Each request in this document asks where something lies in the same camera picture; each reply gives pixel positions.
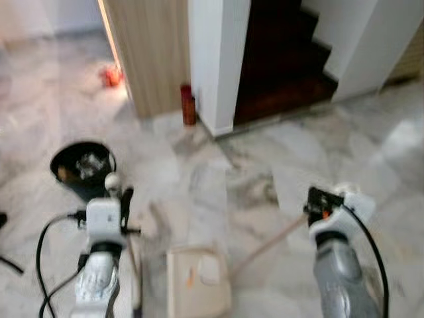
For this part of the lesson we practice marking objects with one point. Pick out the black round waste bin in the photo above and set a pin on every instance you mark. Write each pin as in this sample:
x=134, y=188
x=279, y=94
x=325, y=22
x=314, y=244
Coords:
x=79, y=192

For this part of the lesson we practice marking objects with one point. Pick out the dark wooden staircase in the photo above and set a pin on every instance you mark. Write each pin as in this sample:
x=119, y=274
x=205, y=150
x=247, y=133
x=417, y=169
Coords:
x=281, y=73

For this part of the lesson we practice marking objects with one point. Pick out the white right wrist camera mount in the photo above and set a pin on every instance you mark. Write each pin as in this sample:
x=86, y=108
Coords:
x=351, y=212

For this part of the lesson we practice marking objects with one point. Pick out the red cylindrical can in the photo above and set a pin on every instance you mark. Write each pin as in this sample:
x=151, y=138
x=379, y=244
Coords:
x=188, y=106

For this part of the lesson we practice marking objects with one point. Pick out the white paper scrap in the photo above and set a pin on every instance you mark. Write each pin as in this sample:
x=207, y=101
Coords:
x=209, y=269

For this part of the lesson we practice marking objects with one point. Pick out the beige hand broom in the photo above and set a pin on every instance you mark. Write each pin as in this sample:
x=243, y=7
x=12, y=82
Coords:
x=113, y=182

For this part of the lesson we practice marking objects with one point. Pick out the light wooden door panel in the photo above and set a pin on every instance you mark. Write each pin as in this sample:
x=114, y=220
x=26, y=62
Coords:
x=152, y=53

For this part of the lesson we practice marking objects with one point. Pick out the small orange object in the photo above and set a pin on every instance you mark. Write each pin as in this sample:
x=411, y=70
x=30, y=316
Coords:
x=111, y=75

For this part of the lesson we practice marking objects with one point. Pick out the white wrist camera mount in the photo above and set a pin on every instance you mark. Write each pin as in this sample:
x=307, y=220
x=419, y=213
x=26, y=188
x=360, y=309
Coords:
x=351, y=212
x=105, y=222

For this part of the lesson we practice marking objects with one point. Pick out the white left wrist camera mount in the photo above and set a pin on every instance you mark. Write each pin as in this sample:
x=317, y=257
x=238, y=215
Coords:
x=105, y=222

